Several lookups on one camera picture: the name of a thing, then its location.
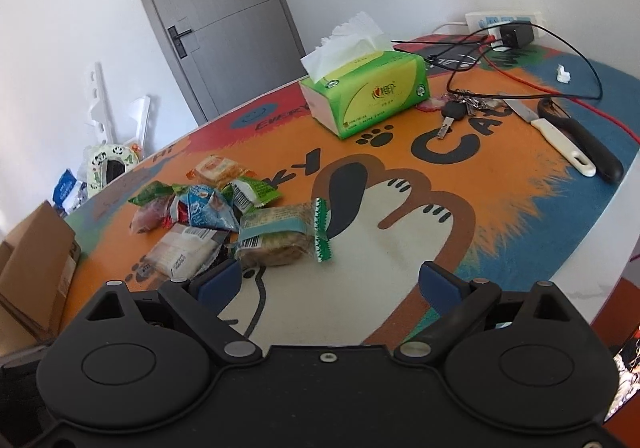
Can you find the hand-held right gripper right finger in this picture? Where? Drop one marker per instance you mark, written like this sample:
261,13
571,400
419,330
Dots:
440,288

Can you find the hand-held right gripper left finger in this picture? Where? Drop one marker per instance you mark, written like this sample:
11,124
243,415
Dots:
220,280

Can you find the white snack packet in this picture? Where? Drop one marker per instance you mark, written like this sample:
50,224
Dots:
180,250

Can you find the large oat bar packet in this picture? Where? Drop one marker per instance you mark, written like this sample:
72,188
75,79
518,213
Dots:
275,238

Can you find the blue snack packet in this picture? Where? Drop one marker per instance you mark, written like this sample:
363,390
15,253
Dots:
205,205

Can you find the pink snack packet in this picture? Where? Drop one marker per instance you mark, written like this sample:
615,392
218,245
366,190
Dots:
147,220

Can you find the green barcode snack packet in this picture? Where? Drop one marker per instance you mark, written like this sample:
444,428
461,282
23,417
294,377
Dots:
260,190

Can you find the orange snack packet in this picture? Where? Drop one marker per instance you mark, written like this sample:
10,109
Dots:
217,170

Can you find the cardboard box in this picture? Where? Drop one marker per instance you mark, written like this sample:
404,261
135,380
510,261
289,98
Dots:
40,258

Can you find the colourful printed table mat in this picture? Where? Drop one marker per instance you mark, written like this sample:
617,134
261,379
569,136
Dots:
500,208

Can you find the bunch of keys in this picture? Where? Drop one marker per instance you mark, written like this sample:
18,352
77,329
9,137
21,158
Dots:
452,112

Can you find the short white plastic board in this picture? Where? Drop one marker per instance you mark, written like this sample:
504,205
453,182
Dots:
139,122

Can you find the blue plastic bag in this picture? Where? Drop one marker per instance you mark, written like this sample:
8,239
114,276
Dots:
65,188

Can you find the red printed cloth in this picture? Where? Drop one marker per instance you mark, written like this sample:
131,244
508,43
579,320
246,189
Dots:
627,363

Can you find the green tissue box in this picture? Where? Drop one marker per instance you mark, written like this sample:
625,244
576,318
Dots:
370,92

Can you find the long white plastic board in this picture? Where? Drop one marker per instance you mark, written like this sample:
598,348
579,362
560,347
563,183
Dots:
99,102

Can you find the small white crumpled scrap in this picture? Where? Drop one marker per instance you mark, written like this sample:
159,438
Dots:
564,73

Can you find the black power adapter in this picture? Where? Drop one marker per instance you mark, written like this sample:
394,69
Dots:
517,34

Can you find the white power strip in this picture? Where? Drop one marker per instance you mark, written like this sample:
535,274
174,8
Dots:
480,20

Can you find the grey door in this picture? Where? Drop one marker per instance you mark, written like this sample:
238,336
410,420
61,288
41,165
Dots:
215,2

